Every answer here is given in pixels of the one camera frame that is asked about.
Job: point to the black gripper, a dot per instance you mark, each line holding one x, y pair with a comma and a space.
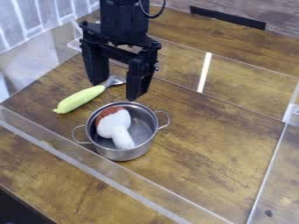
134, 50

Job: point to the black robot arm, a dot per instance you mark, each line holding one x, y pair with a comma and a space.
124, 17

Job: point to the clear acrylic triangle stand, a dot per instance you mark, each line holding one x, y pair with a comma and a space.
75, 43

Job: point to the plush mushroom toy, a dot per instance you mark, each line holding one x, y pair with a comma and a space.
112, 124

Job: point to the stainless steel pot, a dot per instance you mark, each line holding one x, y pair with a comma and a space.
147, 121

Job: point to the black strip on wall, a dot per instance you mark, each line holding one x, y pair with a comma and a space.
229, 18

